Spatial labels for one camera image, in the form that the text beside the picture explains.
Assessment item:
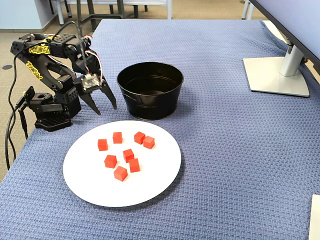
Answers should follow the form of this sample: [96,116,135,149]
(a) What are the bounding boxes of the computer monitor screen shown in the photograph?
[248,0,320,63]

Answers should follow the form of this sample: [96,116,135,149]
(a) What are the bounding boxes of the silver monitor stand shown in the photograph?
[242,37,311,98]

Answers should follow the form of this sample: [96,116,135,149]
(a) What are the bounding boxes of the gray metal table frame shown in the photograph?
[76,0,126,43]

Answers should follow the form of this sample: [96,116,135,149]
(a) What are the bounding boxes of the red cube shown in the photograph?
[133,131,146,145]
[97,138,109,152]
[113,165,129,182]
[142,135,156,150]
[128,157,141,173]
[122,148,135,164]
[103,154,118,169]
[112,131,124,145]

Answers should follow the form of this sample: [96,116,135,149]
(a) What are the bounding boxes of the blue woven table cloth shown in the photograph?
[0,18,320,240]

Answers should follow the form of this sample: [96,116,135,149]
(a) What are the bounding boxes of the white paper sheet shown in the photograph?
[307,193,320,240]

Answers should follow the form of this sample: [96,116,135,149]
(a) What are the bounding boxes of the dark chair legs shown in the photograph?
[109,4,149,19]
[48,0,73,19]

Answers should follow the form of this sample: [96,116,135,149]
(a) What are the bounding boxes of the white table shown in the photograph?
[56,0,173,27]

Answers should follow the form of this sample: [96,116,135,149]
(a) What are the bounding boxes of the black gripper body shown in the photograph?
[72,52,104,95]

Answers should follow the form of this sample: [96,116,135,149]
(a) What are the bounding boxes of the white round plate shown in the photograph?
[62,120,182,208]

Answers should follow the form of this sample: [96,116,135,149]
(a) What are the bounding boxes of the black base cable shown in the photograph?
[4,99,22,171]
[17,101,29,140]

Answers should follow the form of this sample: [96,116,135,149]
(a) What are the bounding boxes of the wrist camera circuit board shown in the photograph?
[81,73,101,91]

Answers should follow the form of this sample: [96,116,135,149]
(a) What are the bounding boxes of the black metal bucket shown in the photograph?
[116,61,185,121]

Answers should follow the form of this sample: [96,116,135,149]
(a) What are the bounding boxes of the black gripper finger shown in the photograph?
[99,79,118,111]
[79,91,102,116]

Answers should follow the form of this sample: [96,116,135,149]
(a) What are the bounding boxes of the red white servo wire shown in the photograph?
[83,48,103,85]

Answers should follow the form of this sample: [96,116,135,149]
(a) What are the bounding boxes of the white metal legs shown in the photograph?
[241,0,256,21]

